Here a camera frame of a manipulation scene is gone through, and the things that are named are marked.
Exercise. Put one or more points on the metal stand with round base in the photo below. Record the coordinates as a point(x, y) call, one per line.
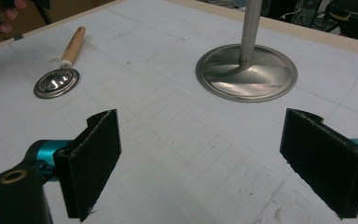
point(248, 77)

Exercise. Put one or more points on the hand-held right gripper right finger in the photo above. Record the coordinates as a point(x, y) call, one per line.
point(326, 161)

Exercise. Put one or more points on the black tape piece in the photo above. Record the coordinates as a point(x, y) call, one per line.
point(18, 37)

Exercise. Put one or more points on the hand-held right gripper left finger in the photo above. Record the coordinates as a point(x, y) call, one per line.
point(88, 161)

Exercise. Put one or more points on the black chair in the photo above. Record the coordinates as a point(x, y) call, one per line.
point(352, 17)

